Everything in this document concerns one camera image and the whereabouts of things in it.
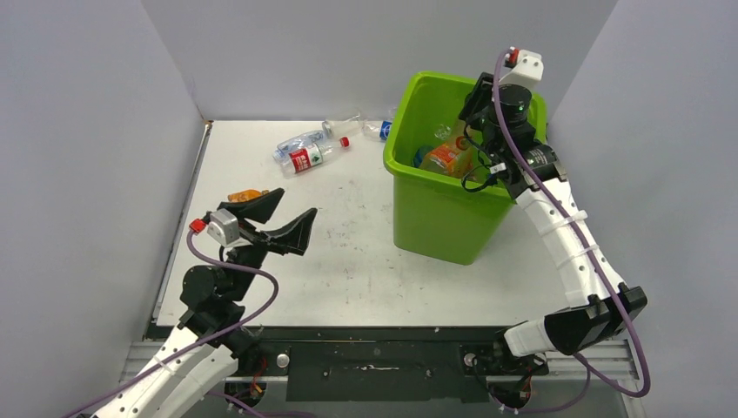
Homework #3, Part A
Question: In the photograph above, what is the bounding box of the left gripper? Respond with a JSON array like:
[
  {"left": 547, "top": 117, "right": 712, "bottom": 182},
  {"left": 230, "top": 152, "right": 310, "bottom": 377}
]
[{"left": 222, "top": 188, "right": 316, "bottom": 300}]

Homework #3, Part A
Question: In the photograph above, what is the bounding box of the green plastic bin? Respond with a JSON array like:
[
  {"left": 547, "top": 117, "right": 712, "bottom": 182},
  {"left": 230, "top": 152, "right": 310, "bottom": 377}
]
[{"left": 383, "top": 71, "right": 513, "bottom": 265}]

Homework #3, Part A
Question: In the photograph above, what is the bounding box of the clear bottle silver cap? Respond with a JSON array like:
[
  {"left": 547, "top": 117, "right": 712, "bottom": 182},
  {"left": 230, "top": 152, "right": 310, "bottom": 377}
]
[{"left": 321, "top": 112, "right": 363, "bottom": 139}]

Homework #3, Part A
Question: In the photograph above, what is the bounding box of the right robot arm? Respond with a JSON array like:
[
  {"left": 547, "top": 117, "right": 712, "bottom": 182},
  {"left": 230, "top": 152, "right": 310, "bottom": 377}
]
[{"left": 459, "top": 72, "right": 647, "bottom": 373}]

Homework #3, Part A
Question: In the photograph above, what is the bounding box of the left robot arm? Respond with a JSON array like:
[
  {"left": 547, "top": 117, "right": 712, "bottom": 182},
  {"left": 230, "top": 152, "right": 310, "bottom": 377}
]
[{"left": 94, "top": 188, "right": 318, "bottom": 417}]

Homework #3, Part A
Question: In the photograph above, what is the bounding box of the Pepsi bottle behind bin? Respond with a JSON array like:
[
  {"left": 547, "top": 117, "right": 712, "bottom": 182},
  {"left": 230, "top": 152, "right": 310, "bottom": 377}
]
[{"left": 361, "top": 119, "right": 392, "bottom": 142}]

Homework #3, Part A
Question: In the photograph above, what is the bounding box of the crushed orange bottle front left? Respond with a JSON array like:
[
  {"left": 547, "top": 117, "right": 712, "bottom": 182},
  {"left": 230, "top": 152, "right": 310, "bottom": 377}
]
[{"left": 419, "top": 135, "right": 473, "bottom": 179}]

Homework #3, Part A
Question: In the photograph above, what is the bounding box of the red label bottle left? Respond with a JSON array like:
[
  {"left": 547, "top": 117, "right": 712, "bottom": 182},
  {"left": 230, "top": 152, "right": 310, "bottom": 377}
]
[{"left": 278, "top": 137, "right": 351, "bottom": 177}]

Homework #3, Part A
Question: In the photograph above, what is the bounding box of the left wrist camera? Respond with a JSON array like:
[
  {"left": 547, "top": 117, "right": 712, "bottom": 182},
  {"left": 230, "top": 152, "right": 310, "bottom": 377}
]
[{"left": 206, "top": 209, "right": 240, "bottom": 247}]

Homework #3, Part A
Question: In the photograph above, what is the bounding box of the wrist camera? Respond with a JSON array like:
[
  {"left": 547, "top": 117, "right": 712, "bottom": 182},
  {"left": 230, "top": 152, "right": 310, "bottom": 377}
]
[
  {"left": 500, "top": 47, "right": 544, "bottom": 91},
  {"left": 206, "top": 209, "right": 240, "bottom": 247}
]

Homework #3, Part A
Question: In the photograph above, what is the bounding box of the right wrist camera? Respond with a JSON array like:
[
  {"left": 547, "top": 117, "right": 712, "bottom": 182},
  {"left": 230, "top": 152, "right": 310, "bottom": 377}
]
[{"left": 500, "top": 47, "right": 544, "bottom": 91}]

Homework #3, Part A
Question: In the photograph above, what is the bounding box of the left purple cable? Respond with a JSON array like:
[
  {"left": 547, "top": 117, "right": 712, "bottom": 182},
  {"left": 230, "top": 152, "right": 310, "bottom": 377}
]
[{"left": 60, "top": 219, "right": 281, "bottom": 418}]

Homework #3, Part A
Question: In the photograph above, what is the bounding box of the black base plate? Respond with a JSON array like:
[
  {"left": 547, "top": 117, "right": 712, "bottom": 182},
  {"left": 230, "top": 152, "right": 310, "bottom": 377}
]
[{"left": 144, "top": 326, "right": 549, "bottom": 404}]

